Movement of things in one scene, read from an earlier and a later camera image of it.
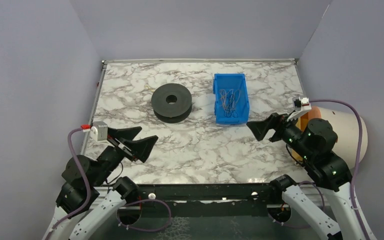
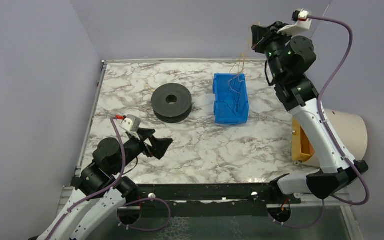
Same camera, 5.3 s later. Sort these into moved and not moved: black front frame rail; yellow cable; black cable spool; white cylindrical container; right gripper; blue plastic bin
Moved: right gripper; yellow cable
Not moved: blue plastic bin; white cylindrical container; black cable spool; black front frame rail
